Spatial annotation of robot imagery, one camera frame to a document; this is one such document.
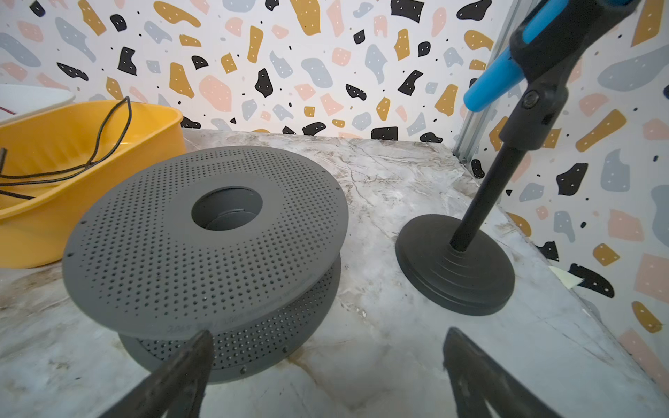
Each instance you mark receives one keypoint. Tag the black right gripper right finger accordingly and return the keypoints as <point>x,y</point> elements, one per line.
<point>481,386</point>

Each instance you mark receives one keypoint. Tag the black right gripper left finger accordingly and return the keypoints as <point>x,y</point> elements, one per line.
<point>177,388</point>

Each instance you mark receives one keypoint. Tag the grey perforated cable spool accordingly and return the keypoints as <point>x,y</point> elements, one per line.
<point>241,241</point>

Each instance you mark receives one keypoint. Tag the black microphone stand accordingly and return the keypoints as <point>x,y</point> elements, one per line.
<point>451,261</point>

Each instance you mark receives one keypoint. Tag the yellow plastic bin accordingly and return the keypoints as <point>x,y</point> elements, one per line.
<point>57,164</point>

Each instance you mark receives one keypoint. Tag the blue toy microphone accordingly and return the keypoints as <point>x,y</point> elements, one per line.
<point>551,38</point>

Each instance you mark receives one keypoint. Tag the white plastic bin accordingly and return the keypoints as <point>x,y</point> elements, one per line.
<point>22,101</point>

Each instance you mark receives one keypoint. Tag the aluminium corner rail right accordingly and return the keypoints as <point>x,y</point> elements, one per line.
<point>474,123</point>

